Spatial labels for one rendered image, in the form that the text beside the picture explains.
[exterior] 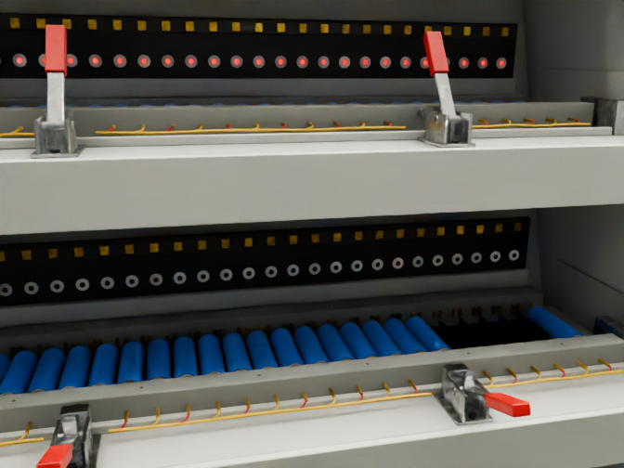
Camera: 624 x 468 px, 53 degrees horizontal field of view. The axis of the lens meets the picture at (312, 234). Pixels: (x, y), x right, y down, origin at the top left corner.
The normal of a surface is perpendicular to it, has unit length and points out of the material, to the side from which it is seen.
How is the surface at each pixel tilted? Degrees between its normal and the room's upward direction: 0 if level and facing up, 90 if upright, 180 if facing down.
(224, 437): 18
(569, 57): 90
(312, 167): 107
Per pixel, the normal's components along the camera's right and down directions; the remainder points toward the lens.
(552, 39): -0.98, 0.05
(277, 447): 0.01, -0.96
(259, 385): 0.22, 0.27
